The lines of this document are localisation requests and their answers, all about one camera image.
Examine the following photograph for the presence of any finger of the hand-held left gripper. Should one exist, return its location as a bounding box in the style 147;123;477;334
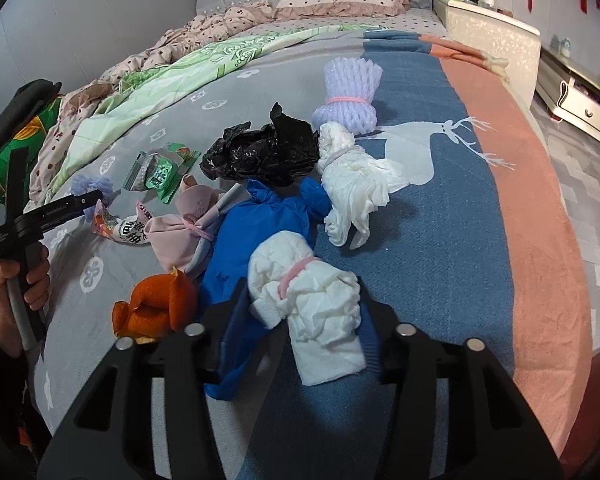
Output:
81;189;104;222

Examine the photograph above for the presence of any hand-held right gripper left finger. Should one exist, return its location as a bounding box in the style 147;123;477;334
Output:
37;277;288;480

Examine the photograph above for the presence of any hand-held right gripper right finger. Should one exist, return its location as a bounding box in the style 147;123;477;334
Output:
357;297;563;480

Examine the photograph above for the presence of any orange white snack wrapper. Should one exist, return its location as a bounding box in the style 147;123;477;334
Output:
91;199;154;247

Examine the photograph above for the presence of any green snack wrapper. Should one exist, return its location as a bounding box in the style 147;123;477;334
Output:
124;142;202;205

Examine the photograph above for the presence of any black plastic bag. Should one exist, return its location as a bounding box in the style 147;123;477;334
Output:
200;102;322;187

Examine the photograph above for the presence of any person's left forearm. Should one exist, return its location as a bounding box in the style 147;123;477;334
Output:
0;315;53;480

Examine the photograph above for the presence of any person's left hand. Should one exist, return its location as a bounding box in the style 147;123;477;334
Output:
0;245;52;358

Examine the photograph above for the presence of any small purple foam net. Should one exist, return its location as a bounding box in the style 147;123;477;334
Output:
72;175;115;208

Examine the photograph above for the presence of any green and black bag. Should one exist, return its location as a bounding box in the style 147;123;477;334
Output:
0;96;64;203

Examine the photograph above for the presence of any black cloth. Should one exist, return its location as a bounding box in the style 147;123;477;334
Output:
0;79;63;161

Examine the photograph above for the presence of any white glove bundle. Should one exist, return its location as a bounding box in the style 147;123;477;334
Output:
317;122;412;251

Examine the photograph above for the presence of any deer print bed blanket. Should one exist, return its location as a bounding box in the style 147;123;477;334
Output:
30;20;593;461

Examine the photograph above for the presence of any green floral quilt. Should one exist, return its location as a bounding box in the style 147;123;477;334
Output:
47;24;366;201

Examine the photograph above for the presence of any pink polka dot quilt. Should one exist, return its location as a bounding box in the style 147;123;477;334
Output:
24;0;281;211

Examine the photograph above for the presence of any large purple foam fruit net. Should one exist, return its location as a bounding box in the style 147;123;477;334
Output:
312;57;384;137

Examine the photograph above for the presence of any white low cabinet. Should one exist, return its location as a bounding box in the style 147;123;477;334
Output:
534;45;600;149

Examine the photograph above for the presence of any white nightstand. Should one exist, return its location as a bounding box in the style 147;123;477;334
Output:
432;0;542;107

